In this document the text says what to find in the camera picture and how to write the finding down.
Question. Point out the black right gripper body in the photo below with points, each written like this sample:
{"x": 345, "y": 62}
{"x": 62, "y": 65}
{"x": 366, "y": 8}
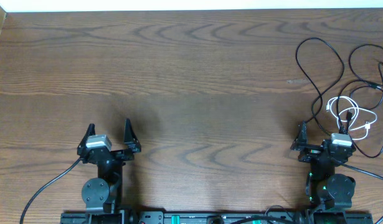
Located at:
{"x": 311, "y": 152}

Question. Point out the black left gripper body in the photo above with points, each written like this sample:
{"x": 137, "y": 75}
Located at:
{"x": 119, "y": 157}

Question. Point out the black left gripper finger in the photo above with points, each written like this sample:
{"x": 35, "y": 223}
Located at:
{"x": 130, "y": 139}
{"x": 89, "y": 132}

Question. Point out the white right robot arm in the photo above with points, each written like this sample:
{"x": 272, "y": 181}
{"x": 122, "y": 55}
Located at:
{"x": 330, "y": 193}

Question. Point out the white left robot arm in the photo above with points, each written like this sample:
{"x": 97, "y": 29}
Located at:
{"x": 102, "y": 195}

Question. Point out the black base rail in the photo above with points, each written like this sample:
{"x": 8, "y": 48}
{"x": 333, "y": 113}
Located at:
{"x": 274, "y": 214}

